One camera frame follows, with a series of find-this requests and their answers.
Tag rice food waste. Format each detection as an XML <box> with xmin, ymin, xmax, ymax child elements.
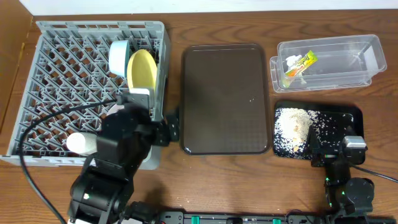
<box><xmin>273</xmin><ymin>108</ymin><xmax>354</xmax><ymax>159</ymax></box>

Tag yellow round plate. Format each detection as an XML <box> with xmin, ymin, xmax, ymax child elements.
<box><xmin>126</xmin><ymin>49</ymin><xmax>157</xmax><ymax>90</ymax></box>

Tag small white cup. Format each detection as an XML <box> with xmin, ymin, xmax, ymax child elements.
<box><xmin>66</xmin><ymin>133</ymin><xmax>97</xmax><ymax>156</ymax></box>

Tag light blue bowl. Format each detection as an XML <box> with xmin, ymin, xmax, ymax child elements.
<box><xmin>109</xmin><ymin>40</ymin><xmax>130</xmax><ymax>78</ymax></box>

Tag green snack wrapper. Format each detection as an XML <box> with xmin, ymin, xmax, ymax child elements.
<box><xmin>282</xmin><ymin>50</ymin><xmax>318</xmax><ymax>88</ymax></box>

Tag white tissue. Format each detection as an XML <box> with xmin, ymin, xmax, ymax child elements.
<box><xmin>286</xmin><ymin>55</ymin><xmax>307</xmax><ymax>84</ymax></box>

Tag white pink bowl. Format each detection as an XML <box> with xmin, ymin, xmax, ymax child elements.
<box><xmin>106</xmin><ymin>104</ymin><xmax>124</xmax><ymax>116</ymax></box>

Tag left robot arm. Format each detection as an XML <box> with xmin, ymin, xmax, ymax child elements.
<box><xmin>68</xmin><ymin>106</ymin><xmax>180</xmax><ymax>223</ymax></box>

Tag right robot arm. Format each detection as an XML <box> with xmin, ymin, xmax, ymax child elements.
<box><xmin>307</xmin><ymin>126</ymin><xmax>397</xmax><ymax>224</ymax></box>

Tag black food waste tray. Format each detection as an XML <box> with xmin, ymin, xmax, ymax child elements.
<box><xmin>273</xmin><ymin>100</ymin><xmax>364</xmax><ymax>160</ymax></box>

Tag clear plastic waste bin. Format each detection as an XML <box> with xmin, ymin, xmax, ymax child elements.
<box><xmin>270</xmin><ymin>34</ymin><xmax>387</xmax><ymax>93</ymax></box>

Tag dark brown serving tray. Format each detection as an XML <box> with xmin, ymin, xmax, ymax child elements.
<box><xmin>180</xmin><ymin>44</ymin><xmax>272</xmax><ymax>156</ymax></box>

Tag grey plastic dish rack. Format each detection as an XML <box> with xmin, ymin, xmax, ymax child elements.
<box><xmin>1</xmin><ymin>21</ymin><xmax>170</xmax><ymax>167</ymax></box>

